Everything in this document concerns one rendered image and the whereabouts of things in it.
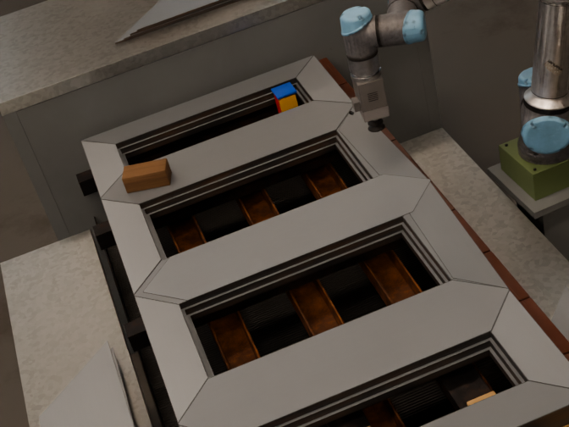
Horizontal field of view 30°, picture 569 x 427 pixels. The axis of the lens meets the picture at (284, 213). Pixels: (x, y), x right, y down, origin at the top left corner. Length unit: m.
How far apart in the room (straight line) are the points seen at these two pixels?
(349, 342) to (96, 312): 0.75
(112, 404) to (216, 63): 1.21
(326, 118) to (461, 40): 2.08
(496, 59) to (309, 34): 1.65
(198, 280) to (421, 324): 0.56
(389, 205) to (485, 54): 2.31
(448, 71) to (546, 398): 2.82
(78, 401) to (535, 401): 1.00
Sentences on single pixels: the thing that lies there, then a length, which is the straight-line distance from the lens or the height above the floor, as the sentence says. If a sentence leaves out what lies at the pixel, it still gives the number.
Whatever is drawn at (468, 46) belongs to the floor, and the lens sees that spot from 4.88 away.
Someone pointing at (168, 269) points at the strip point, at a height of 0.87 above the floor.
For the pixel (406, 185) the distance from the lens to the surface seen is 2.61.
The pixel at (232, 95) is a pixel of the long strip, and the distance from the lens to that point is 3.14.
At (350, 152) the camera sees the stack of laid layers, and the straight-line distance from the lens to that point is 2.79.
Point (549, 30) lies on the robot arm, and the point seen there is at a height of 1.20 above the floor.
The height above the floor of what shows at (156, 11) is 1.07.
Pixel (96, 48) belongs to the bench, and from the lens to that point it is 3.22.
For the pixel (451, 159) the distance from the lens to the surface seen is 2.99.
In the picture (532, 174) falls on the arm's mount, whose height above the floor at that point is 0.76.
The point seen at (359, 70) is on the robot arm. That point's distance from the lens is 2.53.
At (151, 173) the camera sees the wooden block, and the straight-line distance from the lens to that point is 2.82.
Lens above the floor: 2.41
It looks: 36 degrees down
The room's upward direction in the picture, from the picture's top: 16 degrees counter-clockwise
